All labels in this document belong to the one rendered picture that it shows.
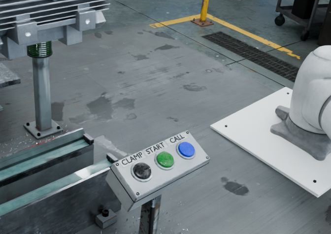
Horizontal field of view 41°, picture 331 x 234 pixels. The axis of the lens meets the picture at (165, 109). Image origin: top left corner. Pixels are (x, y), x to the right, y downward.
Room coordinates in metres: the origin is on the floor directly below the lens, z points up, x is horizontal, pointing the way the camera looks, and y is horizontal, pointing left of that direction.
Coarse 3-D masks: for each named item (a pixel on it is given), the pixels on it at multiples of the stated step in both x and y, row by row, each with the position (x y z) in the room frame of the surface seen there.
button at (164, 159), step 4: (164, 152) 0.61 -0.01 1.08; (160, 156) 0.59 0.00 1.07; (164, 156) 0.60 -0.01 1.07; (168, 156) 0.60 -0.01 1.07; (160, 160) 0.59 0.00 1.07; (164, 160) 0.59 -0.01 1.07; (168, 160) 0.59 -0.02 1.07; (172, 160) 0.60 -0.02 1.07; (160, 164) 0.58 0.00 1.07; (164, 164) 0.58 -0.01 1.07; (168, 164) 0.59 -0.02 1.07; (172, 164) 0.59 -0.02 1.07
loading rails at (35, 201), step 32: (0, 160) 0.71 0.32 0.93; (32, 160) 0.74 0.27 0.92; (64, 160) 0.77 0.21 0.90; (0, 192) 0.66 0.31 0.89; (32, 192) 0.64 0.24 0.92; (64, 192) 0.64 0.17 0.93; (96, 192) 0.70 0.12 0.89; (0, 224) 0.55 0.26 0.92; (32, 224) 0.59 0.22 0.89; (64, 224) 0.64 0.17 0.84
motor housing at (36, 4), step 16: (0, 0) 0.57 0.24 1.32; (16, 0) 0.58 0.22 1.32; (32, 0) 0.59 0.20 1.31; (48, 0) 0.62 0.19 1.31; (64, 0) 0.63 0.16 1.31; (80, 0) 0.66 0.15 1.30; (96, 0) 0.67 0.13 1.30; (0, 16) 0.56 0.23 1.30; (32, 16) 0.60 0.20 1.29; (48, 16) 0.63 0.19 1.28; (64, 16) 0.64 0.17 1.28; (0, 32) 0.59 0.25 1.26; (48, 32) 0.66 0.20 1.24; (0, 48) 0.61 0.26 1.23
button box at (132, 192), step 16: (160, 144) 0.62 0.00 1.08; (176, 144) 0.64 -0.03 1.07; (192, 144) 0.65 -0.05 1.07; (128, 160) 0.57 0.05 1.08; (144, 160) 0.58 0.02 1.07; (176, 160) 0.61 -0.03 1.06; (192, 160) 0.62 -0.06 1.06; (208, 160) 0.63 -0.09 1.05; (112, 176) 0.56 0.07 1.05; (128, 176) 0.54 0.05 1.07; (160, 176) 0.56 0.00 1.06; (176, 176) 0.58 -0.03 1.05; (192, 176) 0.63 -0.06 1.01; (128, 192) 0.53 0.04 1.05; (144, 192) 0.53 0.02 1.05; (160, 192) 0.57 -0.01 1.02; (128, 208) 0.53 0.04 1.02
